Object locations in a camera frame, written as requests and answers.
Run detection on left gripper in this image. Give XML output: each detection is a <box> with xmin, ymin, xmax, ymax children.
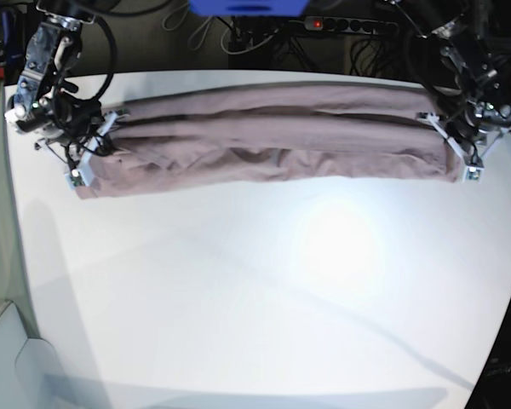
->
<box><xmin>445</xmin><ymin>118</ymin><xmax>504</xmax><ymax>156</ymax></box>

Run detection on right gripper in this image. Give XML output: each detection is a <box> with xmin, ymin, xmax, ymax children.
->
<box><xmin>55</xmin><ymin>123</ymin><xmax>106</xmax><ymax>164</ymax></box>

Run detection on mauve pink t-shirt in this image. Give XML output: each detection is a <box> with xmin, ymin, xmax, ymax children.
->
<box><xmin>76</xmin><ymin>83</ymin><xmax>461</xmax><ymax>199</ymax></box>

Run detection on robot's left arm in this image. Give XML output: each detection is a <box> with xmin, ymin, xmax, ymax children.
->
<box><xmin>391</xmin><ymin>1</ymin><xmax>511</xmax><ymax>158</ymax></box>

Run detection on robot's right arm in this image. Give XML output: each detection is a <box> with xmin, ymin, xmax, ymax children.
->
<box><xmin>5</xmin><ymin>1</ymin><xmax>118</xmax><ymax>168</ymax></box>

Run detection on blue box overhead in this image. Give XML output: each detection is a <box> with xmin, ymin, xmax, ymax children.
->
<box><xmin>189</xmin><ymin>0</ymin><xmax>309</xmax><ymax>17</ymax></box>

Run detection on black power strip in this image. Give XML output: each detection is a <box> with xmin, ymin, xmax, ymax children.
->
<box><xmin>302</xmin><ymin>16</ymin><xmax>399</xmax><ymax>36</ymax></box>

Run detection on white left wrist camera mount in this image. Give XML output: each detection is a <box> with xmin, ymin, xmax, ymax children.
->
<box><xmin>416</xmin><ymin>110</ymin><xmax>511</xmax><ymax>182</ymax></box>

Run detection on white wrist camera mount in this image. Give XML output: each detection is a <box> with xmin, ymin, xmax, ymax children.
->
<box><xmin>416</xmin><ymin>110</ymin><xmax>511</xmax><ymax>182</ymax></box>
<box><xmin>33</xmin><ymin>108</ymin><xmax>131</xmax><ymax>190</ymax></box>

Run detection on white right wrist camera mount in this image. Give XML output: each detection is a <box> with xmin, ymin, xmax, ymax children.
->
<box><xmin>33</xmin><ymin>108</ymin><xmax>131</xmax><ymax>190</ymax></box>

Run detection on grey white cable loops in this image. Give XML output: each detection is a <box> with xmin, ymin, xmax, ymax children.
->
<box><xmin>161</xmin><ymin>16</ymin><xmax>282</xmax><ymax>55</ymax></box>

